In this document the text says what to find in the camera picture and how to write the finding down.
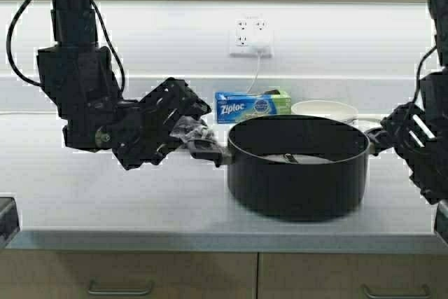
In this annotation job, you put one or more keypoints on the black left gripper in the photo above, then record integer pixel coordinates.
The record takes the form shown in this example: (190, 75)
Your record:
(144, 134)

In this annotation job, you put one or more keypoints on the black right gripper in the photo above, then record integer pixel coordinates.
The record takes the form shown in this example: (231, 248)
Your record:
(410, 132)

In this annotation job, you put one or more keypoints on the large black cooking pot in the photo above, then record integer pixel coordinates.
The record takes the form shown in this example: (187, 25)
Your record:
(293, 167)

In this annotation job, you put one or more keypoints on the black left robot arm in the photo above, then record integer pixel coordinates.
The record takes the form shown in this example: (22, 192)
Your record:
(76, 75)

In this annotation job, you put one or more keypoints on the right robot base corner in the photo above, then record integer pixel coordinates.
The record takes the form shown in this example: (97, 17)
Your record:
(441, 221)

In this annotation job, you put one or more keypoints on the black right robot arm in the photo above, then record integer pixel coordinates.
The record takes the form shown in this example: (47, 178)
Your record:
(430, 175)

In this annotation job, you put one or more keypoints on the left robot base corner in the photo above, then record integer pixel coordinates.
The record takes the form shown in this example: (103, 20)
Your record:
(9, 221)

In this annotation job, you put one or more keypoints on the grey patterned dish cloth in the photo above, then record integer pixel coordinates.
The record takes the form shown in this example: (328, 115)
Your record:
(187, 129)

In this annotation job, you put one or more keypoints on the white frying pan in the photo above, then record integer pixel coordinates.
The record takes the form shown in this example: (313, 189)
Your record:
(338, 111)

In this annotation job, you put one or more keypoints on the blue Ziploc bag box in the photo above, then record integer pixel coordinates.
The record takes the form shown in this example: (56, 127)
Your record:
(234, 107)

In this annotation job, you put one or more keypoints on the lower left drawer front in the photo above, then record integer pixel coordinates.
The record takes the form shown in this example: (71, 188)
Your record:
(112, 274)

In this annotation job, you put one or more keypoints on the drawer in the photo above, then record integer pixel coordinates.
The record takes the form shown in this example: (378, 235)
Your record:
(112, 274)
(312, 275)

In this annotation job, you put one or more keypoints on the lower right drawer front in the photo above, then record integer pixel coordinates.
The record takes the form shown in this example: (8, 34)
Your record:
(312, 275)

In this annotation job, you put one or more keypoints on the white wall power outlet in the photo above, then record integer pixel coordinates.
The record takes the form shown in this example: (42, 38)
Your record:
(251, 36)

